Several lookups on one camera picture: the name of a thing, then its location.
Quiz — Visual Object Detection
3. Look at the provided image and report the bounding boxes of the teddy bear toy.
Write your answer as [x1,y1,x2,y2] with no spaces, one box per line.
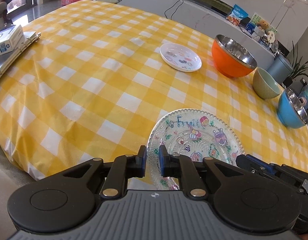
[257,19,270,31]

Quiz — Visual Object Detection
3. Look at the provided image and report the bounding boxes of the small white sticker plate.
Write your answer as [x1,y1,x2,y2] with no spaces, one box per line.
[159,42,202,72]

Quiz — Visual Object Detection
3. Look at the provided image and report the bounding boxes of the green ceramic bowl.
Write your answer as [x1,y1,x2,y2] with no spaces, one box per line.
[252,67,280,100]

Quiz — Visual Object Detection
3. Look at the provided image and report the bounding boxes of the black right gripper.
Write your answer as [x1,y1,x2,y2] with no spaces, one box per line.
[235,154,308,233]

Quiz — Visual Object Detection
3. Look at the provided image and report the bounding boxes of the white blue cardboard box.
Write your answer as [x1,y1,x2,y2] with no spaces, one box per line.
[0,25,23,56]

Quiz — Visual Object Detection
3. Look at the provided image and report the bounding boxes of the long white tv cabinet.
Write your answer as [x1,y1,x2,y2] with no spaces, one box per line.
[57,0,277,71]

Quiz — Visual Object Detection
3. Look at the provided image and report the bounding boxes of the grey blue trash bin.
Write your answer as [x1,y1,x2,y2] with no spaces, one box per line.
[267,54,293,84]

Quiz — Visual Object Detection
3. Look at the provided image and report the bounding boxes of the orange steel bowl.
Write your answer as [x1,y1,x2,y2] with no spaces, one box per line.
[211,34,258,78]

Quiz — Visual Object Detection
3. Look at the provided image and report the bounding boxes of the green potted plant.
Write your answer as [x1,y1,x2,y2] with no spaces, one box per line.
[283,42,308,88]

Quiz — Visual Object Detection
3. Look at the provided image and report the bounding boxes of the yellow white checkered tablecloth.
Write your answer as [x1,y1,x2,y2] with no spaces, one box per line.
[0,0,308,179]

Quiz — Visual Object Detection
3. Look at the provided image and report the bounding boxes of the blue snack bag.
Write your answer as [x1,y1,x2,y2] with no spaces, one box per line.
[226,4,248,26]

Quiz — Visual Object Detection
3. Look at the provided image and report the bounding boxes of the clear glass cartoon plate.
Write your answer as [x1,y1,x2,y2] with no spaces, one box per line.
[147,108,245,190]

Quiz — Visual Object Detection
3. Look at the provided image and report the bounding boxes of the ring binder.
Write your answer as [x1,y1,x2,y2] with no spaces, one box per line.
[0,31,41,79]

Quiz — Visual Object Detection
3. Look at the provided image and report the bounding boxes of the black power cable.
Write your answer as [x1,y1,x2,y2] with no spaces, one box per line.
[164,0,184,20]

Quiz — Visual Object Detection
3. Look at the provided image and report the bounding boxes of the blue steel bowl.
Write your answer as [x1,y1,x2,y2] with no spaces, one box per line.
[277,88,308,129]

